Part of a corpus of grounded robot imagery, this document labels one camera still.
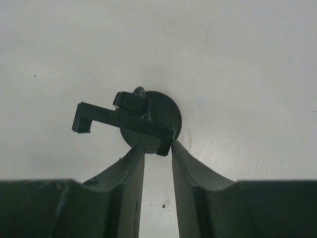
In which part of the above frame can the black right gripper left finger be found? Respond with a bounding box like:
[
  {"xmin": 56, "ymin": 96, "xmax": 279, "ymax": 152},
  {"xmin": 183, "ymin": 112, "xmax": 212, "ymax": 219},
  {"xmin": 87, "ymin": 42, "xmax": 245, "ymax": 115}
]
[{"xmin": 82, "ymin": 142, "xmax": 145, "ymax": 238}]

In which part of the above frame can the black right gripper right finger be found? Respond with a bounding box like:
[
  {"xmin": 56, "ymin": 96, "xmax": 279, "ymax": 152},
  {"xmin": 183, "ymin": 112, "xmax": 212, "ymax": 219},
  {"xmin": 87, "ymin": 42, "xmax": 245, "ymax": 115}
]
[{"xmin": 171, "ymin": 140, "xmax": 234, "ymax": 238}]

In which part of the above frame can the black phone stand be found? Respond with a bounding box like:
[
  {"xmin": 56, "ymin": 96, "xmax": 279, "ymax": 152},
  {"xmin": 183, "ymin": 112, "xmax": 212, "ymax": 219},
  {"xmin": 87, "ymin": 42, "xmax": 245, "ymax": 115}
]
[{"xmin": 72, "ymin": 86, "xmax": 182, "ymax": 156}]

